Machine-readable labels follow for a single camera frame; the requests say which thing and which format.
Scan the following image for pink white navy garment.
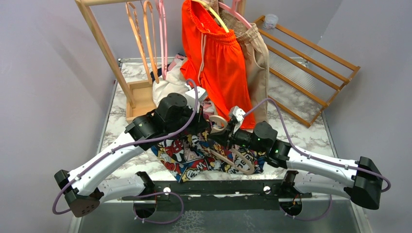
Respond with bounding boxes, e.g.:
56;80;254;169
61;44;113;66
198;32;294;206
152;55;217;118

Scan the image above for pink hanger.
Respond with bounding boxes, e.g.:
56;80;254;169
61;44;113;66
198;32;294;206
155;0;168;80
218;0;252;29

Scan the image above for clear plastic cup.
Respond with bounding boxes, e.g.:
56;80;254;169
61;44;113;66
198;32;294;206
263;14;279;30

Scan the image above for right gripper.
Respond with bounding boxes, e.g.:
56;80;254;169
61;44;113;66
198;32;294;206
207;119;265;154

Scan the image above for wooden slatted shelf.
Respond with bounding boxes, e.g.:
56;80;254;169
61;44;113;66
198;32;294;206
255;15;360;128

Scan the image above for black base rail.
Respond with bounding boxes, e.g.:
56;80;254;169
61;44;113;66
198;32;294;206
121;180;312;211

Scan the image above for orange hanger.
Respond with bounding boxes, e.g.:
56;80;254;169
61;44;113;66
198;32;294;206
124;0;160;85

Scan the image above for cream hanger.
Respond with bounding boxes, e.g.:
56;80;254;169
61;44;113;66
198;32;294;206
208;115;255;175

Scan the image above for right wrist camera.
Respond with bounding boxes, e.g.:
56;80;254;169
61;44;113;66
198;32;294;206
229;106;246;132

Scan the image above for beige shorts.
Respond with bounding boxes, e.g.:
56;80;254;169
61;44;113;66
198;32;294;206
208;0;270;123

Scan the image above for orange shorts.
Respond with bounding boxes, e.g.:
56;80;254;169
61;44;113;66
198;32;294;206
180;0;253;120

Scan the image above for comic print shorts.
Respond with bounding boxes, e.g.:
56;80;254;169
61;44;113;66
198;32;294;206
151;132;264;183

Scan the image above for pink hanger right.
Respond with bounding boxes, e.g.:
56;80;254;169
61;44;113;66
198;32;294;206
218;0;252;29

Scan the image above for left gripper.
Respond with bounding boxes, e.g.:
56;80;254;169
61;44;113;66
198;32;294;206
165;102;210;137

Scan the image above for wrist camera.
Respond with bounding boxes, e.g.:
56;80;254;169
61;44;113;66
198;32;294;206
229;106;246;132
184;87;208;113

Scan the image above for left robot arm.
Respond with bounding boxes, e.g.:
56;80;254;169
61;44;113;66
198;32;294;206
52;89;208;217

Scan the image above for wooden clothes rack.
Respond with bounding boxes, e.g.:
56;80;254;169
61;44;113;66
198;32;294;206
75;0;246;123

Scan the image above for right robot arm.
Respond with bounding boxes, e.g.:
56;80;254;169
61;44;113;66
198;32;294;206
208;121;383;210

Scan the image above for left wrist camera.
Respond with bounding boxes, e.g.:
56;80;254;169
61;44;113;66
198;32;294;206
184;87;208;113

